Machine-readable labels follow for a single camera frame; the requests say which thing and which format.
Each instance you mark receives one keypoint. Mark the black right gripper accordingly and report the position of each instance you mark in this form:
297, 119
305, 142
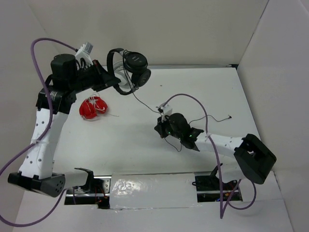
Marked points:
160, 127

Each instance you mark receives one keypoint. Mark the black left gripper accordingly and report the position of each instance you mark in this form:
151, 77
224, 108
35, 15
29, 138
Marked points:
104, 79

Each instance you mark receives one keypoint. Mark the black headphones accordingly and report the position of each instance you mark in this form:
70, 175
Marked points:
133, 62

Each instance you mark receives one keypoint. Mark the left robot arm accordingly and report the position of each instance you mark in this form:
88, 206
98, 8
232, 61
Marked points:
53, 107

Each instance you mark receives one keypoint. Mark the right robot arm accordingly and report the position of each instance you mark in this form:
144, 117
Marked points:
254, 160

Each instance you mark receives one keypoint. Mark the white headphones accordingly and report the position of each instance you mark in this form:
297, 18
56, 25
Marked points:
119, 73

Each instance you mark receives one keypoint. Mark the red headphones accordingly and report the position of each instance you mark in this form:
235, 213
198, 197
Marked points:
94, 106

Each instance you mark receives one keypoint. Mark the white taped cover plate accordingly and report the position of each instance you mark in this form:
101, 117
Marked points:
152, 191

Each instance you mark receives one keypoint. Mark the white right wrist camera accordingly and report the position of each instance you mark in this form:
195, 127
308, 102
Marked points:
165, 111

